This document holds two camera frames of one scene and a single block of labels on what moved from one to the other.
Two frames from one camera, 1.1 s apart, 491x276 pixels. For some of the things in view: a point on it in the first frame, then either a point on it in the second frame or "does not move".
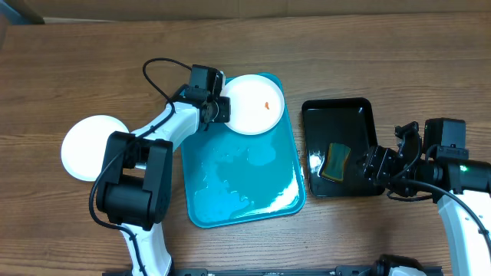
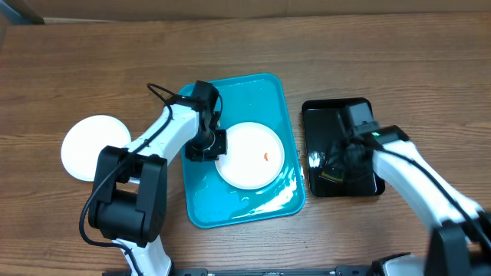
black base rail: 339,271 does not move
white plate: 257,103 → 255,156
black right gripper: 375,164 → 341,160
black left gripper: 225,116 → 193,154
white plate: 85,143 does not move
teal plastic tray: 232,178 does not move
